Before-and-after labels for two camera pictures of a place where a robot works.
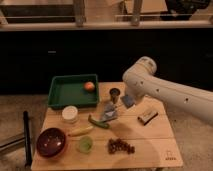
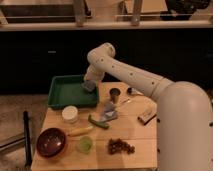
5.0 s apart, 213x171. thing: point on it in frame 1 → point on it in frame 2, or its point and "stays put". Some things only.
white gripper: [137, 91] → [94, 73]
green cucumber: [98, 123] stays put
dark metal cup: [114, 94] stays put
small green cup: [85, 144] stays put
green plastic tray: [68, 90] stays put
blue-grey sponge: [128, 100] → [89, 85]
